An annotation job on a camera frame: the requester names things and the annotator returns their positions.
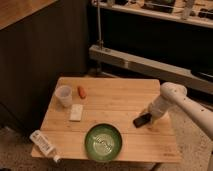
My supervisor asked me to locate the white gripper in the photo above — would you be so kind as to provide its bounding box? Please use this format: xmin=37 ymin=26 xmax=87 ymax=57
xmin=140 ymin=97 xmax=173 ymax=125

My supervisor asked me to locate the black eraser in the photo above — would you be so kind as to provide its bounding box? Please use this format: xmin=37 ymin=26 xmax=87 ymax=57
xmin=133 ymin=113 xmax=151 ymax=128

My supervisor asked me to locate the white sponge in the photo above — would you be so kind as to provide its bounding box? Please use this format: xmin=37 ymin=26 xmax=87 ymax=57
xmin=69 ymin=104 xmax=83 ymax=121

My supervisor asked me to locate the wooden folding table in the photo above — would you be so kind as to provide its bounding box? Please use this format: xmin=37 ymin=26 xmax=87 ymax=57
xmin=41 ymin=77 xmax=181 ymax=163

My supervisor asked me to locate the green bowl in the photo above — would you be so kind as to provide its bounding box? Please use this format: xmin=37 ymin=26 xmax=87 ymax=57
xmin=84 ymin=123 xmax=123 ymax=163

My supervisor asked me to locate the orange carrot toy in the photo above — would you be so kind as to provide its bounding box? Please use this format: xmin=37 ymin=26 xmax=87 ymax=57
xmin=78 ymin=86 xmax=86 ymax=99

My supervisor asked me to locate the metal shelf rack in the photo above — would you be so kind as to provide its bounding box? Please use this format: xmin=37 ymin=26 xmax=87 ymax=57
xmin=88 ymin=0 xmax=213 ymax=95

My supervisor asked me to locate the clear plastic cup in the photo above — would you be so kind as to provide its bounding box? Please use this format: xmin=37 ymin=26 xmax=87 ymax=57
xmin=55 ymin=85 xmax=72 ymax=107

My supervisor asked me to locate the white plastic bottle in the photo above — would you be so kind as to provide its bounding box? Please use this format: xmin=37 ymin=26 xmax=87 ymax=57
xmin=30 ymin=130 xmax=61 ymax=163

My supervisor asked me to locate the dark wooden cabinet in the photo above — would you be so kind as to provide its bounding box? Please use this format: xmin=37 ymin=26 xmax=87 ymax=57
xmin=0 ymin=0 xmax=89 ymax=134

